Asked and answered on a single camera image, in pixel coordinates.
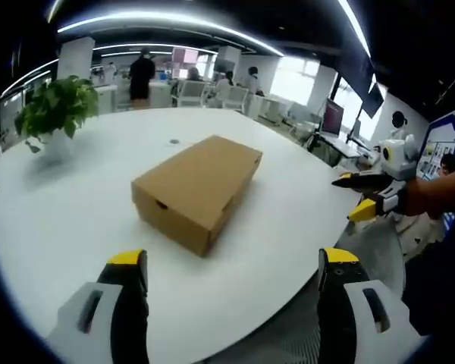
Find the brown cardboard shoe box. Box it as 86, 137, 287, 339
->
130, 135, 264, 259

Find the green potted plant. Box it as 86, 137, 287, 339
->
14, 74, 100, 154

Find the white square pillar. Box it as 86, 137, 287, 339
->
56, 36, 96, 81

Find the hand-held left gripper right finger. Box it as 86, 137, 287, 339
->
317, 246, 428, 364

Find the white plant pot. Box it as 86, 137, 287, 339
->
41, 130, 75, 164

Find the hanging dark screen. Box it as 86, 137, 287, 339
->
362, 83, 384, 119

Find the computer monitor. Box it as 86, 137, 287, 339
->
321, 98, 345, 137

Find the white office chair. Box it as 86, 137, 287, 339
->
176, 80, 209, 108
221, 86, 249, 114

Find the blue wall poster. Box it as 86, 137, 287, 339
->
416, 109, 455, 181

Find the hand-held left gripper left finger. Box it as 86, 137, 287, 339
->
47, 249, 150, 364

